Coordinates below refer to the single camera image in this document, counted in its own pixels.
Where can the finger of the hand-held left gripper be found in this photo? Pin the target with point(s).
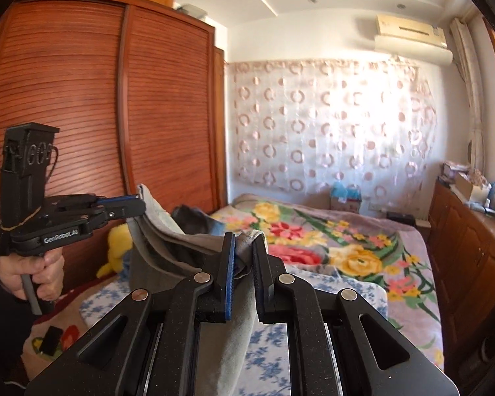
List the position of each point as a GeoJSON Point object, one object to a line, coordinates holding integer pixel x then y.
{"type": "Point", "coordinates": [121, 202]}
{"type": "Point", "coordinates": [126, 213]}

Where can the person's left hand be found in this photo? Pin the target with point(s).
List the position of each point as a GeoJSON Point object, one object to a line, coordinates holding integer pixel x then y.
{"type": "Point", "coordinates": [49, 280]}

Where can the floral pink blanket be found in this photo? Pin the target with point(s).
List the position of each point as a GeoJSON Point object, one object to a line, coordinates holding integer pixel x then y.
{"type": "Point", "coordinates": [346, 251]}

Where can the folded dark brown pants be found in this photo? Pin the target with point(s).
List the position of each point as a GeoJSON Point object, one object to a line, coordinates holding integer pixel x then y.
{"type": "Point", "coordinates": [192, 218]}

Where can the blue floral white cloth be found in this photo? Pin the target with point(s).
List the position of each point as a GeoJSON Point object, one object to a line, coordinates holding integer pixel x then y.
{"type": "Point", "coordinates": [272, 359]}

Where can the small black box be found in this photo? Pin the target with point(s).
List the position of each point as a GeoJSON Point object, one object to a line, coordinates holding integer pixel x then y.
{"type": "Point", "coordinates": [51, 340]}

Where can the wooden sideboard cabinet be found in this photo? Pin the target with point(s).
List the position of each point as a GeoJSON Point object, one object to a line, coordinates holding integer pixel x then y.
{"type": "Point", "coordinates": [466, 264]}

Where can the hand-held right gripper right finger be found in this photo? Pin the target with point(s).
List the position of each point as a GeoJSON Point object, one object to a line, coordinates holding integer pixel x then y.
{"type": "Point", "coordinates": [259, 288]}

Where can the small open cardboard box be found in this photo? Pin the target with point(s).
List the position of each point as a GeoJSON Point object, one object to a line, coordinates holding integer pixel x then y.
{"type": "Point", "coordinates": [472, 187]}

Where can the yellow plush toy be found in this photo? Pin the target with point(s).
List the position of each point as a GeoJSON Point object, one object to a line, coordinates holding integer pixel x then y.
{"type": "Point", "coordinates": [117, 247]}

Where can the beige wall air conditioner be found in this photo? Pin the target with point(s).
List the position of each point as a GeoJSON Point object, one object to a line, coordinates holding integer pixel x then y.
{"type": "Point", "coordinates": [412, 41]}

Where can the white item on wardrobe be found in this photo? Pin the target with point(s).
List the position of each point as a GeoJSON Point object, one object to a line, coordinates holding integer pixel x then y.
{"type": "Point", "coordinates": [192, 10]}

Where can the dark blue bottle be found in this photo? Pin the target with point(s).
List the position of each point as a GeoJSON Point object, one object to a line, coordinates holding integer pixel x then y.
{"type": "Point", "coordinates": [493, 194]}

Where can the cardboard box with blue items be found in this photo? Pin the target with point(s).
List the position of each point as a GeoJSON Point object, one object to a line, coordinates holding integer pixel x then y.
{"type": "Point", "coordinates": [346, 198]}

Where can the white window curtain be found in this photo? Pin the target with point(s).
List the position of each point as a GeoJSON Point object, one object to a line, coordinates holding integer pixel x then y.
{"type": "Point", "coordinates": [470, 90]}

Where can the wooden slatted wardrobe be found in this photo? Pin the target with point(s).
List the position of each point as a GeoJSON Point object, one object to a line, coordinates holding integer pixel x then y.
{"type": "Point", "coordinates": [86, 90]}

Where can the grey pants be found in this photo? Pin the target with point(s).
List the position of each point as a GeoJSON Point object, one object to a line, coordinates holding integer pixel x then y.
{"type": "Point", "coordinates": [161, 264]}

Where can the red floral mat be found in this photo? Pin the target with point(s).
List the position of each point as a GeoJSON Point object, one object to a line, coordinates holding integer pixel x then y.
{"type": "Point", "coordinates": [72, 334]}

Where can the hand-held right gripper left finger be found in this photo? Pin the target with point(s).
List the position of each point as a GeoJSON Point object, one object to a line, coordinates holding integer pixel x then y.
{"type": "Point", "coordinates": [229, 284]}

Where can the pile of papers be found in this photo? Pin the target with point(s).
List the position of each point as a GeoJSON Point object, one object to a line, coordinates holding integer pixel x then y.
{"type": "Point", "coordinates": [456, 170]}

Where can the folded blue jeans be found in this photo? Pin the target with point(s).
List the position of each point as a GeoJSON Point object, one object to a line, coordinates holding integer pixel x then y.
{"type": "Point", "coordinates": [216, 227]}

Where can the circle patterned sheer curtain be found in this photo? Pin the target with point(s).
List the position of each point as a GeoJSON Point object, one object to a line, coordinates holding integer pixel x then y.
{"type": "Point", "coordinates": [334, 123]}

